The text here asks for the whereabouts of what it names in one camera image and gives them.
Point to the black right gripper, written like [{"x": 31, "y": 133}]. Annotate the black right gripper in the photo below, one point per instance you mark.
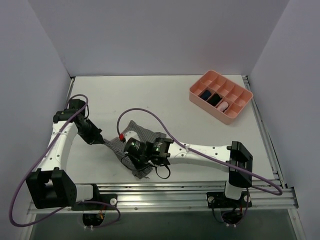
[{"x": 127, "y": 153}]

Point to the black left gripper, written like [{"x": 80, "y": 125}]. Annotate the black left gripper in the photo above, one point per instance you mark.
[{"x": 96, "y": 136}]

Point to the grey striped underwear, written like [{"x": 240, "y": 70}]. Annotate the grey striped underwear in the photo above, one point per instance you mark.
[{"x": 136, "y": 147}]

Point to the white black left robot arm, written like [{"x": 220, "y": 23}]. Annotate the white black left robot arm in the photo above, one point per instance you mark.
[{"x": 49, "y": 185}]

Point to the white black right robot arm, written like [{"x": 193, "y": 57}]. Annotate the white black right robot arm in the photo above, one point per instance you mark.
[{"x": 233, "y": 159}]

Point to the blue rolled cloth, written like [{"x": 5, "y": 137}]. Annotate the blue rolled cloth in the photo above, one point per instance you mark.
[{"x": 205, "y": 95}]

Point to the black rolled cloth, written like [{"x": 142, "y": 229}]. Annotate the black rolled cloth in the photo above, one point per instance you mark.
[{"x": 215, "y": 99}]

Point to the pink rolled cloth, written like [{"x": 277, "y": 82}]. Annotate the pink rolled cloth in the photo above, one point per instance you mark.
[{"x": 222, "y": 106}]

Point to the pink compartment tray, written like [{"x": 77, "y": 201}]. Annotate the pink compartment tray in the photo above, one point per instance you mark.
[{"x": 237, "y": 96}]

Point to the aluminium frame rail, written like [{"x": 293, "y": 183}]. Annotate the aluminium frame rail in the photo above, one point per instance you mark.
[{"x": 187, "y": 196}]

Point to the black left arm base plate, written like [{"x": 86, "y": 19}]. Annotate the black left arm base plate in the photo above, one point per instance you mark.
[{"x": 101, "y": 202}]

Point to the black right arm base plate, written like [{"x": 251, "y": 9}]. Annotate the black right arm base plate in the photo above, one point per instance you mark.
[{"x": 217, "y": 200}]

